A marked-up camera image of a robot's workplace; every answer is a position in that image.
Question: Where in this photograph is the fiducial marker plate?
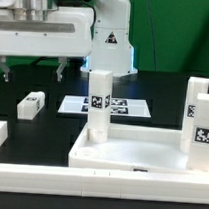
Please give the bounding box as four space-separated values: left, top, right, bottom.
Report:
58 95 151 118

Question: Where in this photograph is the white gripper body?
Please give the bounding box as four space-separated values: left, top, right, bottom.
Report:
0 7 94 58

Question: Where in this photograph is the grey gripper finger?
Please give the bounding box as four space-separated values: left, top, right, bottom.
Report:
0 56 10 81
56 57 67 82

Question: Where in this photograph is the black cable bundle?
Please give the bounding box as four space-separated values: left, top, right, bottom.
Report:
30 55 59 68

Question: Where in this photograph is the white front fence bar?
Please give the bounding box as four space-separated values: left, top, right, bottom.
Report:
0 163 209 204

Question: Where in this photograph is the white desk top tray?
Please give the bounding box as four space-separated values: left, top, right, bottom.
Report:
68 123 209 175

